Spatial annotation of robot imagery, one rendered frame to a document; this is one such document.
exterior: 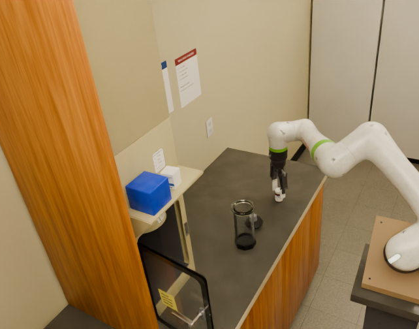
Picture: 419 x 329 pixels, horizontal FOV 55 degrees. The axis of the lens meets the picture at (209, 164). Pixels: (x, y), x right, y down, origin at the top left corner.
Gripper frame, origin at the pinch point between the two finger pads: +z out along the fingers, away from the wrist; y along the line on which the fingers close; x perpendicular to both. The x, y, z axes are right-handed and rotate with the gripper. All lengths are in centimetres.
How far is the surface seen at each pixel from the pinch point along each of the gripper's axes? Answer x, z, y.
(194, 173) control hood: -55, -50, 37
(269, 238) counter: -18.9, 6.8, 24.5
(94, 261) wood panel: -97, -31, 43
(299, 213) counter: 3.7, 6.8, 15.3
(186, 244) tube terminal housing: -61, -12, 29
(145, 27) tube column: -62, -102, 30
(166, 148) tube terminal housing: -62, -60, 30
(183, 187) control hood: -61, -50, 43
